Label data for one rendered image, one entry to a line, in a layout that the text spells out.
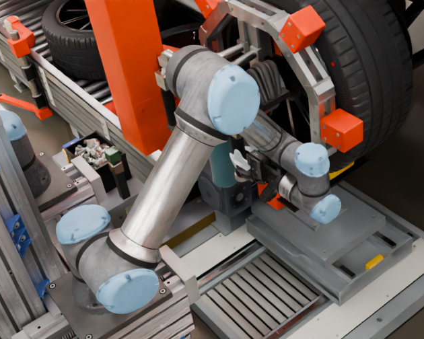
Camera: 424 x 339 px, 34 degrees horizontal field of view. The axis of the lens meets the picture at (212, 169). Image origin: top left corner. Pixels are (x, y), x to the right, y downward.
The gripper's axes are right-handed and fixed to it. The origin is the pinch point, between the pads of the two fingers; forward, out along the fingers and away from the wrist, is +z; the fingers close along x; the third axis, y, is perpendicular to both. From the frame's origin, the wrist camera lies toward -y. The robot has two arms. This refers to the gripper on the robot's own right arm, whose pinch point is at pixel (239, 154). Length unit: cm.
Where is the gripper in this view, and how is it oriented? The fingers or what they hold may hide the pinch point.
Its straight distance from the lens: 188.1
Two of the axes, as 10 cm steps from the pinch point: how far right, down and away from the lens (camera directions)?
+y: -1.4, -7.6, -6.4
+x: -7.9, 4.7, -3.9
